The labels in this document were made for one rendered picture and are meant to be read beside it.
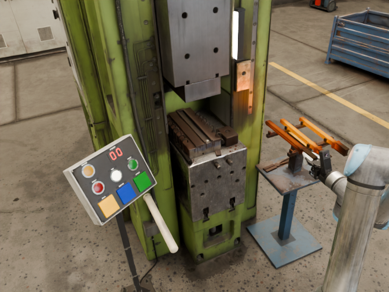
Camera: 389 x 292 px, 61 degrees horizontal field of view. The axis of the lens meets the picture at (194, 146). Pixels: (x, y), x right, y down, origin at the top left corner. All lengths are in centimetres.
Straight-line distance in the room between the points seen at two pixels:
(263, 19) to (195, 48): 49
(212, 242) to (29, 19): 537
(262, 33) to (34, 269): 222
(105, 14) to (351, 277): 139
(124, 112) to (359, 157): 110
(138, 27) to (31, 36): 530
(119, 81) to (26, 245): 173
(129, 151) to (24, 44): 543
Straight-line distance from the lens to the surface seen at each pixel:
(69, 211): 308
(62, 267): 270
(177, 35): 152
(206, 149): 186
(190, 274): 244
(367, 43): 529
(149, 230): 221
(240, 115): 205
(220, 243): 241
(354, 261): 129
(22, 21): 676
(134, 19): 159
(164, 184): 207
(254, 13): 187
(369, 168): 118
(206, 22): 156
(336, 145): 200
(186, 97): 164
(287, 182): 209
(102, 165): 151
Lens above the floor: 204
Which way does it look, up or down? 35 degrees down
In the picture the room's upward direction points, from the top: 3 degrees counter-clockwise
